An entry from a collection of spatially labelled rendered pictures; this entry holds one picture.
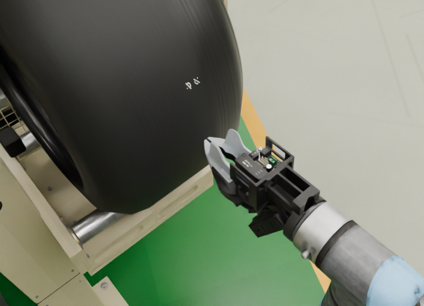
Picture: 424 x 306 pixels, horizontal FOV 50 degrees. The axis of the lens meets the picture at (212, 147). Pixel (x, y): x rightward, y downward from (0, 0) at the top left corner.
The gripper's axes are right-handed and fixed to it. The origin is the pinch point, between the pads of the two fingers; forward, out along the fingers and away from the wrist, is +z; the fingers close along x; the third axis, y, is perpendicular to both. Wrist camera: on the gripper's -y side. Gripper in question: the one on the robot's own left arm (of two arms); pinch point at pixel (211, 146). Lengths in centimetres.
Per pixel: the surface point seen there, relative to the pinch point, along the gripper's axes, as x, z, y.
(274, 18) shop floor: -141, 121, -107
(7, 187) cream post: 28.2, 22.7, -7.0
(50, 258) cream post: 30, 26, -37
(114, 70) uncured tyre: 9.5, 5.5, 18.5
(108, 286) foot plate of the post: 22, 50, -112
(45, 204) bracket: 24.8, 26.1, -20.4
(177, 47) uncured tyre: 0.2, 4.8, 17.2
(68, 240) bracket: 25.2, 16.2, -21.5
